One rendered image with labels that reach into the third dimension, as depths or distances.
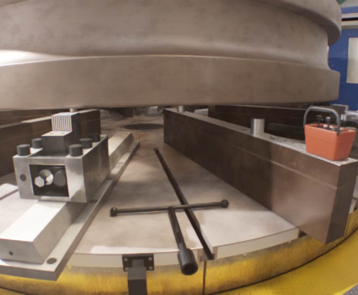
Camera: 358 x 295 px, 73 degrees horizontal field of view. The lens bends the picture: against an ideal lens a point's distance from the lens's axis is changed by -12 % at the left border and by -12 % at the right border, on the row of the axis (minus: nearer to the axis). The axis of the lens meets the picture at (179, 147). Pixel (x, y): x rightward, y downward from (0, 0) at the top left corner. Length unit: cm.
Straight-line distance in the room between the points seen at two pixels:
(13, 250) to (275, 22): 196
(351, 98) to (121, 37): 561
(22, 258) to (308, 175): 123
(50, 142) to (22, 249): 52
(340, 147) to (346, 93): 540
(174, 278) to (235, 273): 30
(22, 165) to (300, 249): 147
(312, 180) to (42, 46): 164
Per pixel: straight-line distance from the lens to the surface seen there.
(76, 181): 125
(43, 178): 133
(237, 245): 126
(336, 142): 119
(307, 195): 133
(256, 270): 146
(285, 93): 185
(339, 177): 120
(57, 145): 134
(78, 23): 170
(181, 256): 108
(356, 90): 653
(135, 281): 102
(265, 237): 132
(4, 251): 116
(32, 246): 108
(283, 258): 153
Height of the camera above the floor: 99
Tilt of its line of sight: 14 degrees down
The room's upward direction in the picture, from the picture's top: straight up
